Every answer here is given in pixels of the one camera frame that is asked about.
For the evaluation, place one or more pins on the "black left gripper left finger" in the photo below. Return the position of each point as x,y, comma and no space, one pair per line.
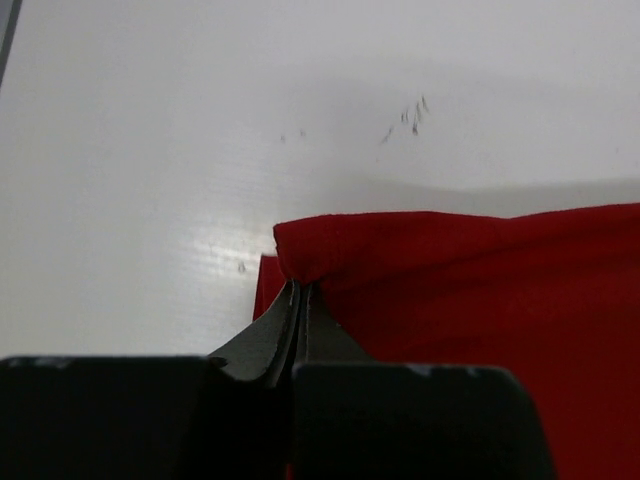
224,415

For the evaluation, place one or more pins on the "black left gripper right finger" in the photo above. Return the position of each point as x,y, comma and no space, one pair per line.
358,418

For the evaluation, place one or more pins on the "red t-shirt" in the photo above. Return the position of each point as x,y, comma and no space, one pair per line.
552,297

